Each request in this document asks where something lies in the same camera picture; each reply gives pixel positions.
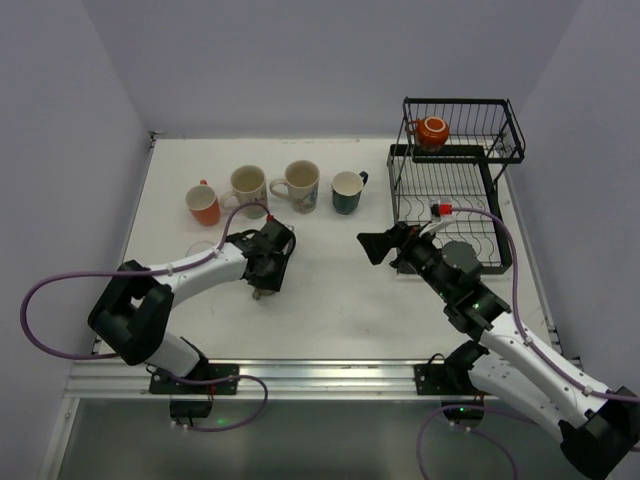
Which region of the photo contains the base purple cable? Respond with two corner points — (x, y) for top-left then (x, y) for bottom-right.
(414, 403), (519, 480)
(169, 373), (270, 434)

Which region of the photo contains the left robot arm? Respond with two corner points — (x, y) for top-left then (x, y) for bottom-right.
(88, 218), (296, 381)

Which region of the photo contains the tall floral white mug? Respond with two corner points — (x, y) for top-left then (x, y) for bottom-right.
(269, 160), (320, 214)

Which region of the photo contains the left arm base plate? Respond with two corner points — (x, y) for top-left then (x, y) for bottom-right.
(149, 362), (240, 396)

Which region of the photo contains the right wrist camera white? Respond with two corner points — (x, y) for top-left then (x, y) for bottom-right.
(420, 202), (455, 236)

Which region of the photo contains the aluminium mounting rail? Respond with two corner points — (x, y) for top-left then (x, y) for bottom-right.
(64, 359), (450, 401)

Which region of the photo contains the dark teal mug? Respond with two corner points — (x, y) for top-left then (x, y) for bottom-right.
(331, 171), (369, 215)

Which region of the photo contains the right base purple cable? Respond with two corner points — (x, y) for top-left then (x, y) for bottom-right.
(414, 403), (519, 480)

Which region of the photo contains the cream floral mug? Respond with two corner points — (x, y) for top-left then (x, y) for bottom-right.
(220, 165), (268, 219)

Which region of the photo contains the beige mug shelf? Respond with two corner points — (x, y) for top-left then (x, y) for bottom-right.
(252, 288), (277, 301)

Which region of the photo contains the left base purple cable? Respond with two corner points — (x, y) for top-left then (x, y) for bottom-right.
(169, 373), (270, 434)

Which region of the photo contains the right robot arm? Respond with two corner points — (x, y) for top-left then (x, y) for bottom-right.
(357, 222), (639, 479)

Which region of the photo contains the orange round mug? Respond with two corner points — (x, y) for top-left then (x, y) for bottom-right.
(406, 116), (449, 152)

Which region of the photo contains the salmon orange mug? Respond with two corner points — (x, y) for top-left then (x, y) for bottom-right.
(185, 180), (221, 227)

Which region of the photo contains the black wire dish rack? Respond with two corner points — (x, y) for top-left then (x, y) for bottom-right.
(386, 97), (528, 278)

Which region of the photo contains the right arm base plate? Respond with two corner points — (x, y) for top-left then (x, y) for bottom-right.
(413, 353), (478, 396)

